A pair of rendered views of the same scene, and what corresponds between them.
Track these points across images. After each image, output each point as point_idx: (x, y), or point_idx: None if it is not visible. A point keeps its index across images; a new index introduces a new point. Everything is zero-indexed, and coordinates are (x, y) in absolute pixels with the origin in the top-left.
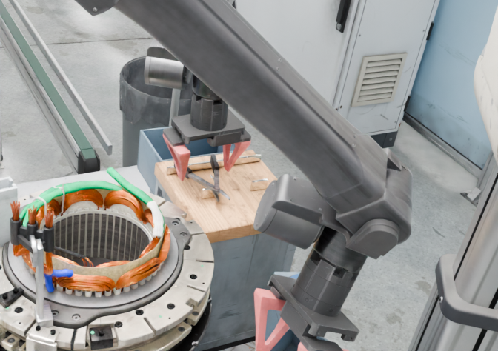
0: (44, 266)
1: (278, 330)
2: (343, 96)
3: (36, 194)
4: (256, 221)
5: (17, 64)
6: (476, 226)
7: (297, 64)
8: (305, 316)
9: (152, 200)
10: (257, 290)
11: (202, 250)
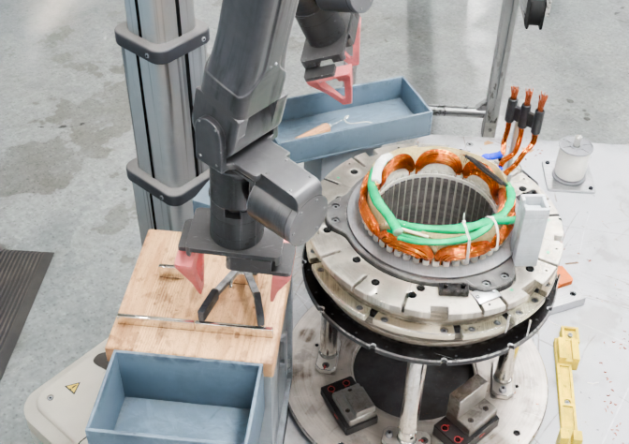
0: (505, 155)
1: (332, 88)
2: None
3: (473, 307)
4: (366, 6)
5: None
6: None
7: None
8: (351, 15)
9: (372, 185)
10: (349, 69)
11: (326, 190)
